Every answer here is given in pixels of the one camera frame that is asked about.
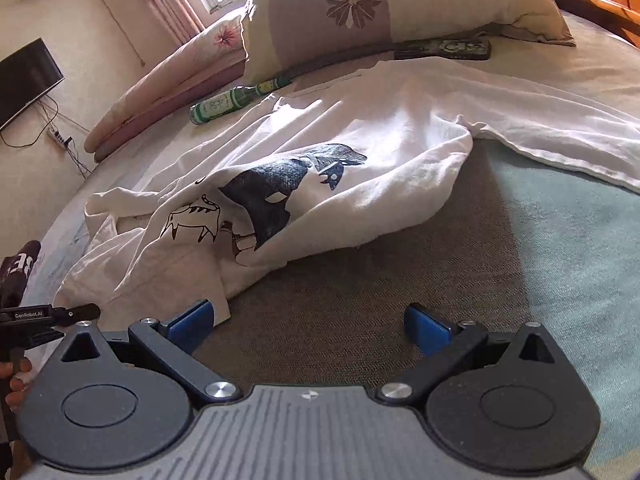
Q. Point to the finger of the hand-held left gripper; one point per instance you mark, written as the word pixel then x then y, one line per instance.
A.
pixel 42 337
pixel 77 313

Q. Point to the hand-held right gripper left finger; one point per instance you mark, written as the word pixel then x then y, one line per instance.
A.
pixel 192 325

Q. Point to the white printed t-shirt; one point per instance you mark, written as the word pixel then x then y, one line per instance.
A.
pixel 400 125

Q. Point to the floral patchwork pillow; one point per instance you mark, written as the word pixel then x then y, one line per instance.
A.
pixel 400 0

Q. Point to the wall-mounted television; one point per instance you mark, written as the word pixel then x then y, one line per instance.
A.
pixel 25 85

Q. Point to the person's left hand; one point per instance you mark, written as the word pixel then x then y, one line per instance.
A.
pixel 16 387

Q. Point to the person's maroon printed clothing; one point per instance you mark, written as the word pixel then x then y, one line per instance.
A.
pixel 20 265

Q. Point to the folded pink floral quilt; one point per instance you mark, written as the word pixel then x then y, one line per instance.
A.
pixel 160 90

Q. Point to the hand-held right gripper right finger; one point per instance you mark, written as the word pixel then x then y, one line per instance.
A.
pixel 425 327

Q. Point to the green glass bottle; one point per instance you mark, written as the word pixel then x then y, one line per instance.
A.
pixel 220 107

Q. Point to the phone in cartoon case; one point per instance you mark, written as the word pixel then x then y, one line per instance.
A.
pixel 440 49

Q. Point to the white power strip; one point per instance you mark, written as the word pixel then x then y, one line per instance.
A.
pixel 60 137

